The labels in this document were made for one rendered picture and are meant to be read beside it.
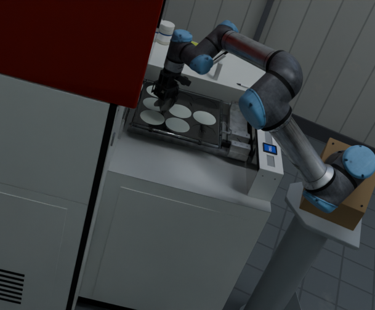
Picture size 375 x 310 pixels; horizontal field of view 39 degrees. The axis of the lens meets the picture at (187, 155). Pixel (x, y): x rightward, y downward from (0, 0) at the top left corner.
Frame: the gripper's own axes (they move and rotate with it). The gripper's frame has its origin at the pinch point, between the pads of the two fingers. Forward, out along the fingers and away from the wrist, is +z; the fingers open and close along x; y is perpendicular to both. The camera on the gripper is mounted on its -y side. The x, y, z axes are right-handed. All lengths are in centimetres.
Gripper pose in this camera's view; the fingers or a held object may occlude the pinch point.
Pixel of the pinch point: (164, 110)
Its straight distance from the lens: 214.2
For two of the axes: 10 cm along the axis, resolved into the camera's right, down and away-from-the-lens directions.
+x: 7.4, 5.4, -3.9
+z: -2.6, 7.7, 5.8
